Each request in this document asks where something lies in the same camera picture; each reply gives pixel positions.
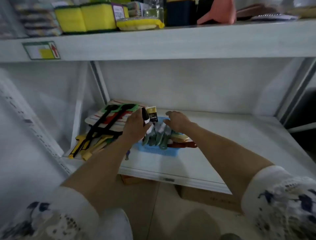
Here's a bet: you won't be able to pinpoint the yellow black handled tool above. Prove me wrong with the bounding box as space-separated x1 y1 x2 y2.
68 135 87 159

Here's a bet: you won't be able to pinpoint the person's right forearm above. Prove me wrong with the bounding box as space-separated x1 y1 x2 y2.
184 122 275 201

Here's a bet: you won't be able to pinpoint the white black-capped bottle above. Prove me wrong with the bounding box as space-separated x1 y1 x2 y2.
142 107 151 127

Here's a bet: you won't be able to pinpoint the pink flat plastic tray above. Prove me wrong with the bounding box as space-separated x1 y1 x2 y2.
236 4 279 20

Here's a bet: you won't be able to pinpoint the person's left forearm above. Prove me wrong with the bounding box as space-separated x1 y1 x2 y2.
60 138 146 216

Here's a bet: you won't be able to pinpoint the blue plastic basket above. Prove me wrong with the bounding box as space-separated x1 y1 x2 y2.
133 116 182 158

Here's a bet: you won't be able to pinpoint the dark red handled brush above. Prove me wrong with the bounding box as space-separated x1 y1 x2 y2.
167 141 198 149

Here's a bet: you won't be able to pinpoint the striped cream pot holder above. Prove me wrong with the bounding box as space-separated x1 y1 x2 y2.
85 99 148 133

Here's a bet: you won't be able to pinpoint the clear plastic bottle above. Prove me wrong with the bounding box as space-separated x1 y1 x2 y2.
144 0 165 23

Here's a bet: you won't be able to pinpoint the pink plastic funnel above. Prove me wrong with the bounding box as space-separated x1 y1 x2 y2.
197 0 237 25

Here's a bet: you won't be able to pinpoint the colourful striped scouring pads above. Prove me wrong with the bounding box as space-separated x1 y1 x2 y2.
127 1 148 18

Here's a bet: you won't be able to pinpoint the navy container yellow lid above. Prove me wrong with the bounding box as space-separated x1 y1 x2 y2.
165 0 197 27

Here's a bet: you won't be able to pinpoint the black box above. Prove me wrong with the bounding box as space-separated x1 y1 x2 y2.
196 0 210 25

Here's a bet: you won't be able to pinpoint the black tongs green card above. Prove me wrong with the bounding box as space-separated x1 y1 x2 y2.
71 103 139 159

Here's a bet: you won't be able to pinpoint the pile of colourful plastic utensils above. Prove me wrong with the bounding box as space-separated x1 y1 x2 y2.
98 132 124 149

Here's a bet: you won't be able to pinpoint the stack of striped dishcloths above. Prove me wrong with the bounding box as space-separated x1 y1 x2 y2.
14 2 62 38

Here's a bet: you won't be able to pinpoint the green yellow red sticker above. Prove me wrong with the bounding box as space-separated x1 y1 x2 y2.
22 41 61 61

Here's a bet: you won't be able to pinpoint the person's right hand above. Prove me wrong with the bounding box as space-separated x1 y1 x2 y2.
163 110 196 135

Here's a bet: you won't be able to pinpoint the white perforated card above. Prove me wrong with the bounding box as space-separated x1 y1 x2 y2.
250 14 299 21

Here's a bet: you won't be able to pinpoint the black gold tube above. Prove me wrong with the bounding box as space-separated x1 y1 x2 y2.
146 106 159 124

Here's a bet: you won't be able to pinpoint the yellow flat sponge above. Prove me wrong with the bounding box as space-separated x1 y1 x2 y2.
286 6 316 19

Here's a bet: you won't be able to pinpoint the yellow scouring cloth pack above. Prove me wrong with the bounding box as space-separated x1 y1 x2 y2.
116 18 165 32

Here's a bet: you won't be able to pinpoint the person's left hand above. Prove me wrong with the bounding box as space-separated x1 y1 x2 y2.
122 108 152 146

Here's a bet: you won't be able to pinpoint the large cardboard box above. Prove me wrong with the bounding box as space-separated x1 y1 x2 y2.
176 184 244 214

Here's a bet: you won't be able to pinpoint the pack of yellow green sponges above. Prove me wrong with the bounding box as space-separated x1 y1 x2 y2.
54 2 129 34

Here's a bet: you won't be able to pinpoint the cream handled brush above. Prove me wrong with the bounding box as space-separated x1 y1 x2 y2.
171 133 190 143

